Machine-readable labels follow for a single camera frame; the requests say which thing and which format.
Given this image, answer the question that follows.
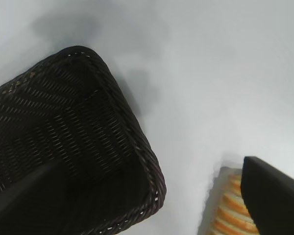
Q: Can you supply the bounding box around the long striped orange bread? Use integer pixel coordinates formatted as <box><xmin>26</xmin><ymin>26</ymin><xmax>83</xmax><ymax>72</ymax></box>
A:
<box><xmin>211</xmin><ymin>167</ymin><xmax>261</xmax><ymax>235</ymax></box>

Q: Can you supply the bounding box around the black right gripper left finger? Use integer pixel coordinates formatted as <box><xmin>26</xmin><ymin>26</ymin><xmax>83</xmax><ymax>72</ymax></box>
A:
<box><xmin>0</xmin><ymin>162</ymin><xmax>75</xmax><ymax>235</ymax></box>

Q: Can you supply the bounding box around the dark brown wicker basket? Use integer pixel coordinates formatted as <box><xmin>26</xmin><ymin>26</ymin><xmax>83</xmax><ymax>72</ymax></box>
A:
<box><xmin>0</xmin><ymin>46</ymin><xmax>167</xmax><ymax>235</ymax></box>

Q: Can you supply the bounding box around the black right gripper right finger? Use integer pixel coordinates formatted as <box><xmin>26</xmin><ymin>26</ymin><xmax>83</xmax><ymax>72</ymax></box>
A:
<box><xmin>240</xmin><ymin>156</ymin><xmax>294</xmax><ymax>235</ymax></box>

